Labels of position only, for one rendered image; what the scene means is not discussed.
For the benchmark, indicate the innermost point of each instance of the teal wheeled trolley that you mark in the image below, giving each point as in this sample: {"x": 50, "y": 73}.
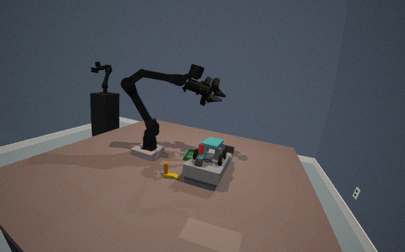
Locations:
{"x": 217, "y": 144}

